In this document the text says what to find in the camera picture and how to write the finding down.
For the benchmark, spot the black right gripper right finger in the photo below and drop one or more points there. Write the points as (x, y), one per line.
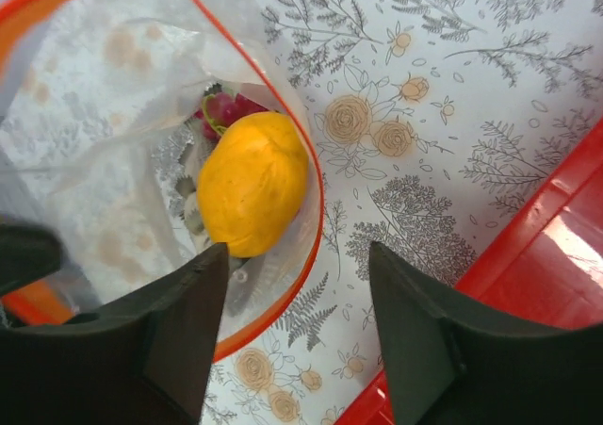
(449, 359)

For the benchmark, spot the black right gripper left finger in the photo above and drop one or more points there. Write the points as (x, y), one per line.
(142, 359)

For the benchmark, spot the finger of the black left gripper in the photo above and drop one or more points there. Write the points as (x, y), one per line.
(29, 252)

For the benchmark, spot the clear zip top bag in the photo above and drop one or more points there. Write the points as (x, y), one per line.
(102, 126)

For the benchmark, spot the red grape bunch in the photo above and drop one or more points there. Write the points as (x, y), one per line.
(219, 111)

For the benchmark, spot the grey plastic fish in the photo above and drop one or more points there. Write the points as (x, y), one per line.
(193, 199)

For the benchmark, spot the red plastic tray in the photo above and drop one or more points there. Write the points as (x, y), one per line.
(545, 266)

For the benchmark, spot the floral patterned table mat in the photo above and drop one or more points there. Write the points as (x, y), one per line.
(434, 121)

